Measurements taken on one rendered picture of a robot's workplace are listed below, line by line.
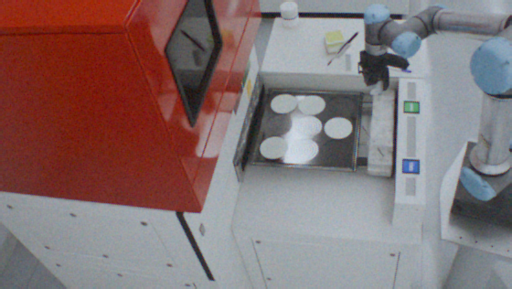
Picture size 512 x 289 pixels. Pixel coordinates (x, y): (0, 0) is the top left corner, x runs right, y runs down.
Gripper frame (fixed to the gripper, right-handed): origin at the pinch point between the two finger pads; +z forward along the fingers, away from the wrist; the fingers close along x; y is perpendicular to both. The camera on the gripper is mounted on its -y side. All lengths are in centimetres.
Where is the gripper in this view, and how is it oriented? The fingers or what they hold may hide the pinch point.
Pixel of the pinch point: (381, 91)
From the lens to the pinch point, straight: 181.5
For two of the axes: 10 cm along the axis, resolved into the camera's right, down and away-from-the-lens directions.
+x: 2.9, 7.0, -6.6
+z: 1.6, 6.4, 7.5
